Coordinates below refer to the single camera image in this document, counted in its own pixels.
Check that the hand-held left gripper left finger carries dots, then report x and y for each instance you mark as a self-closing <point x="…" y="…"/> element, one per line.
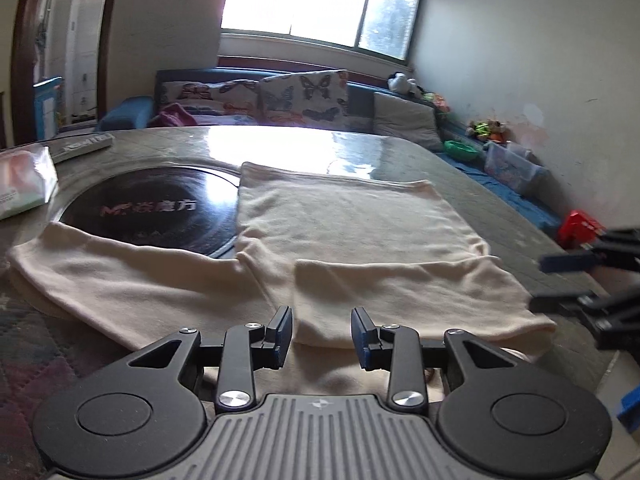
<point x="283" y="334"/>

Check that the brown door frame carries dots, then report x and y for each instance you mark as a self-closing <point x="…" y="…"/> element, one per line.
<point x="27" y="50"/>

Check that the blue and white board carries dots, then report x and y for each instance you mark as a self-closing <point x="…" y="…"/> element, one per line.
<point x="47" y="105"/>

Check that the panda plush toy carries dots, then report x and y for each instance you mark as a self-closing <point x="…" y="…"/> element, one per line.
<point x="402" y="82"/>

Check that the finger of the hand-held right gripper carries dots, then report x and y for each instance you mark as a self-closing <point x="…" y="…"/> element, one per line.
<point x="555" y="302"/>
<point x="570" y="262"/>

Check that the butterfly print cushion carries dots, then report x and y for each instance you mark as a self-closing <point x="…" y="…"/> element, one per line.
<point x="210" y="97"/>
<point x="305" y="97"/>

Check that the tissue pack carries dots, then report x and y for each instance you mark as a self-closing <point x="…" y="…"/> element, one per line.
<point x="22" y="180"/>

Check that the cream knit garment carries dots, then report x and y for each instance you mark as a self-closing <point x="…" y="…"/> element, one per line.
<point x="360" y="240"/>

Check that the blue box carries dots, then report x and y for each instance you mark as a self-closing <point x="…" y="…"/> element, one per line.
<point x="629" y="407"/>

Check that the green and orange plush toy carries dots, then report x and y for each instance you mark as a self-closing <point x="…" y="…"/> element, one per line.
<point x="487" y="131"/>

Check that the window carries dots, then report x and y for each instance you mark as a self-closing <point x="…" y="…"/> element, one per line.
<point x="320" y="0"/>

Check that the black round cooktop disc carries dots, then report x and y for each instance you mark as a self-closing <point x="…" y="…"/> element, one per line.
<point x="150" y="207"/>

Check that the blue sofa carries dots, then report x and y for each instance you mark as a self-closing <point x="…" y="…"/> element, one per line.
<point x="500" y="185"/>

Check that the clear plastic storage box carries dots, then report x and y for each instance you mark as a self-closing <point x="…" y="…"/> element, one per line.
<point x="510" y="167"/>

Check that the grey remote control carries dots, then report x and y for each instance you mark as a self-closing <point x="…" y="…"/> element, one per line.
<point x="82" y="145"/>

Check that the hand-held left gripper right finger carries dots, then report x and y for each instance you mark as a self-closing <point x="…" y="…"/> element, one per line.
<point x="361" y="337"/>

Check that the pink cloth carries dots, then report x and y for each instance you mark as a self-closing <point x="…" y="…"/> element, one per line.
<point x="175" y="116"/>

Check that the red toy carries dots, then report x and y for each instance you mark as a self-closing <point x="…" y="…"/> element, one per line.
<point x="580" y="227"/>

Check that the green bowl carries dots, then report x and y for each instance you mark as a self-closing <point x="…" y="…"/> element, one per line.
<point x="462" y="150"/>

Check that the grey cushion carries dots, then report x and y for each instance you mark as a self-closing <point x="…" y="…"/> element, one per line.
<point x="407" y="120"/>

